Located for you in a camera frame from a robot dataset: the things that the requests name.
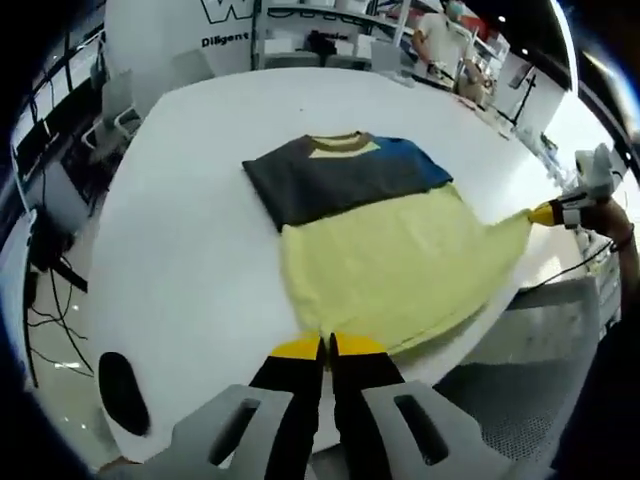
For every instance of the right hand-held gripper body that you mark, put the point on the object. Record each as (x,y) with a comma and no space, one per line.
(600,172)

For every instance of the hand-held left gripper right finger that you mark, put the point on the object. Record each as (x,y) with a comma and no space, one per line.
(365,390)

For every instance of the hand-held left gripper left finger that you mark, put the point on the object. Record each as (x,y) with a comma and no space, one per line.
(295,400)

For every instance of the yellow blue grey t-shirt garment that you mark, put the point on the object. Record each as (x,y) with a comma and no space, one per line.
(390,250)

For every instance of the person's right hand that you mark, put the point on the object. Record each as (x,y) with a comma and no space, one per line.
(610,220)

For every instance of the black tripod stand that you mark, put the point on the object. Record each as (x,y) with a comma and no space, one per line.
(525,95)

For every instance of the grey mesh office chair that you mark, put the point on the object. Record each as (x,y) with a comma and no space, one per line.
(530,360)

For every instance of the black oval pad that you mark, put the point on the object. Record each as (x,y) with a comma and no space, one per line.
(124,395)

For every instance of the white shelving rack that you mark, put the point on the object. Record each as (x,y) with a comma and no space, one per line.
(350,30)

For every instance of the black device on shelf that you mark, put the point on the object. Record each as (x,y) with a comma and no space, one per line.
(320,45)

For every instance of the white office chair with armrests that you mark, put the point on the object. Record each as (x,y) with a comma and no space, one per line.
(117,110)

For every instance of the pale grey office chair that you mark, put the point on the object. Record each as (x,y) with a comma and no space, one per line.
(191,66)

